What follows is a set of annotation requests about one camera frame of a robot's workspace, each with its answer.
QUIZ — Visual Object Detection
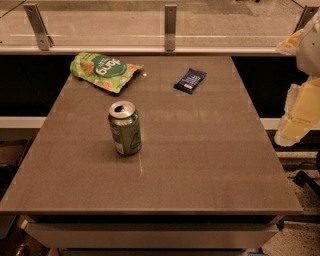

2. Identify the green soda can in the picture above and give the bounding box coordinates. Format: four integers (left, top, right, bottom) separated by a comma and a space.
108, 101, 141, 156

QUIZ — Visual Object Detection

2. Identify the glass railing panel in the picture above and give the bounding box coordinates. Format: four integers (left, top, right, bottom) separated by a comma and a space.
0, 0, 320, 47

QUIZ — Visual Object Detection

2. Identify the right metal railing bracket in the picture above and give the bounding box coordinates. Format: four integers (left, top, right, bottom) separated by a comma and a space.
293, 6, 320, 32

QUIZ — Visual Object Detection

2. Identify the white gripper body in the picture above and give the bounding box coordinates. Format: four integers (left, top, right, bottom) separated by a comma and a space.
296, 11, 320, 76

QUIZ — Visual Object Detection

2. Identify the left metal railing bracket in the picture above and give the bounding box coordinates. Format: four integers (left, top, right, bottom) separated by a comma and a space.
23, 3, 54, 51

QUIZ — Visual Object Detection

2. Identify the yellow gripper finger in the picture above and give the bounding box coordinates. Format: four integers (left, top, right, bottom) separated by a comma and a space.
274, 78, 320, 147
276, 29, 303, 56

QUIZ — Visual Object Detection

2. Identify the middle metal railing bracket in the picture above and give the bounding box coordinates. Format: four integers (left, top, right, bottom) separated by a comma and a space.
164, 4, 177, 51

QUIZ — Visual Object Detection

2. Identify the dark blue candy bar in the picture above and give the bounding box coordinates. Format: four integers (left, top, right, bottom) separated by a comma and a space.
174, 68, 207, 94

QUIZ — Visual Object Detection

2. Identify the green snack bag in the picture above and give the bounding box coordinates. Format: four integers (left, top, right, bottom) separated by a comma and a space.
70, 52, 143, 93

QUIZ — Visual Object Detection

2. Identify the metal railing bracket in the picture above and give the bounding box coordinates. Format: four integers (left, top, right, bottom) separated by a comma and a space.
164, 4, 177, 51
293, 6, 320, 32
23, 3, 54, 51

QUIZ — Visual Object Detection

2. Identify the black cable on floor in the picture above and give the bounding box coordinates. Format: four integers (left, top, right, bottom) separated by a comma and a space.
287, 161, 320, 198

